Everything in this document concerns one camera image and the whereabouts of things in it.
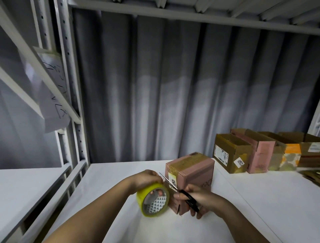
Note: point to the pile of cardboard boxes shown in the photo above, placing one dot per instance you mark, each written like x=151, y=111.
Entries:
x=312, y=176

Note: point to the pink lettered cardboard box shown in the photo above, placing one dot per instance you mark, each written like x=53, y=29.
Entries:
x=192, y=167
x=260, y=150

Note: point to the printed brown cardboard box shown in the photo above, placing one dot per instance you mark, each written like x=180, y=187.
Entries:
x=310, y=147

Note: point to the person's left forearm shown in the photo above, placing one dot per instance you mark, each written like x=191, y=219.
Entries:
x=87, y=215

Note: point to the black scissors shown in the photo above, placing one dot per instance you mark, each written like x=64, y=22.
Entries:
x=190, y=199

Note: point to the orange and white carton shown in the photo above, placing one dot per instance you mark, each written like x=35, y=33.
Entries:
x=291, y=157

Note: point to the person's left hand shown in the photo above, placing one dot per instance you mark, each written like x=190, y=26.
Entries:
x=142, y=181

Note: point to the yellow tape roll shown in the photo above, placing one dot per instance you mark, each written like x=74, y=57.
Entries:
x=145, y=193

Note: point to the brown box with 7020 sticker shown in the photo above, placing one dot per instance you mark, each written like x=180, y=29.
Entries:
x=232, y=152

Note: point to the small brown labelled carton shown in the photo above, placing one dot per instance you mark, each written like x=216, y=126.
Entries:
x=277, y=155

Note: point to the person's right hand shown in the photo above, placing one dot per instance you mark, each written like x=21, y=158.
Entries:
x=207, y=200

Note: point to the handwritten paper sheet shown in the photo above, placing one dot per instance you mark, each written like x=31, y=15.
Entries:
x=52, y=112
x=52, y=72

